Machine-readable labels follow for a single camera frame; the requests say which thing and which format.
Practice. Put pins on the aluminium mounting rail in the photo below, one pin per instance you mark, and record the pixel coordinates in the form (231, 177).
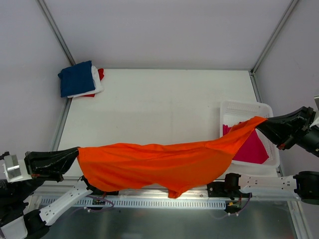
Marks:
(162, 190)

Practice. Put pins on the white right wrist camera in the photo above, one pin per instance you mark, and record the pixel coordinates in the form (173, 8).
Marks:
(317, 109)

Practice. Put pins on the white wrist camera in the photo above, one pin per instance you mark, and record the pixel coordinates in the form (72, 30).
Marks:
(14, 169)
(317, 109)

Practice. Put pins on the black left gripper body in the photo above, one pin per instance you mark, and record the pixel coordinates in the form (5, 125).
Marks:
(30, 164)

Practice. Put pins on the white slotted cable duct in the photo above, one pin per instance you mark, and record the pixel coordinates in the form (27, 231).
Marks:
(153, 203)

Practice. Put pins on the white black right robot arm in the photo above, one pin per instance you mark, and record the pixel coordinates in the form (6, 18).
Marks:
(307, 184)

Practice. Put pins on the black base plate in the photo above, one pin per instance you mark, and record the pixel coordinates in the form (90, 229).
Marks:
(98, 192)
(219, 189)

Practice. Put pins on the magenta t shirt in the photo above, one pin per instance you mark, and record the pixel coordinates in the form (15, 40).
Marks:
(252, 151)

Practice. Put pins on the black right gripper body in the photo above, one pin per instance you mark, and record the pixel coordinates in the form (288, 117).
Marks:
(297, 128)

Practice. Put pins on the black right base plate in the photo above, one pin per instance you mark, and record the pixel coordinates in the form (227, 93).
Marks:
(219, 189)

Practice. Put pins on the folded white t shirt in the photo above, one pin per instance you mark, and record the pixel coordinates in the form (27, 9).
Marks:
(96, 79)

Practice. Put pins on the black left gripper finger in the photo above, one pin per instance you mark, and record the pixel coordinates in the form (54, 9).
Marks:
(51, 167)
(54, 157)

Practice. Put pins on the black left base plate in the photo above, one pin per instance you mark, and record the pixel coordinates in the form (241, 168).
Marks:
(98, 192)

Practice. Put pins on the orange t shirt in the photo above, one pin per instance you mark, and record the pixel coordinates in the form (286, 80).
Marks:
(177, 167)

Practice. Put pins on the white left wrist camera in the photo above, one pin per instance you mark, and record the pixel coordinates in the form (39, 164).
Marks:
(14, 169)

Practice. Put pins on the folded blue t shirt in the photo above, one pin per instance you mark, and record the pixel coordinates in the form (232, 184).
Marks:
(76, 79)

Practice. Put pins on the white plastic basket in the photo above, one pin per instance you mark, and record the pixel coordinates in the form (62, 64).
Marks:
(235, 112)

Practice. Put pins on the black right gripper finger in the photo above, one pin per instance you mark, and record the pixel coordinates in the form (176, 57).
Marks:
(296, 118)
(282, 134)

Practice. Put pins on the folded red t shirt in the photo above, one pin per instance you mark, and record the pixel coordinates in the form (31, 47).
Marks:
(100, 73)

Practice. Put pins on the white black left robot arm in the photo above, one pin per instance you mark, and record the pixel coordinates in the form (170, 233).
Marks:
(15, 224)

